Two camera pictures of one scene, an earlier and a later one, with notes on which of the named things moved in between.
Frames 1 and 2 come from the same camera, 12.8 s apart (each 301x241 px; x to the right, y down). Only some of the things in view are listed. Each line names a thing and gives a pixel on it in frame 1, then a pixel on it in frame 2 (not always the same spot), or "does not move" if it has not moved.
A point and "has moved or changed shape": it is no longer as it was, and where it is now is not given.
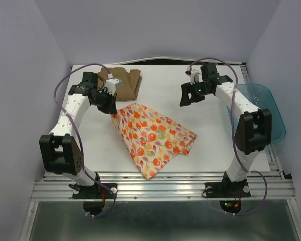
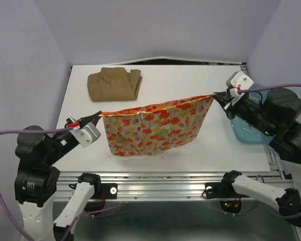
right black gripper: [185, 89] to [224, 96]
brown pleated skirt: [131, 82] does not move
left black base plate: [94, 197] does not move
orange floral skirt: [151, 138] has moved or changed shape
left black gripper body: [105, 101] to [64, 139]
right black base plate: [237, 189] does not move
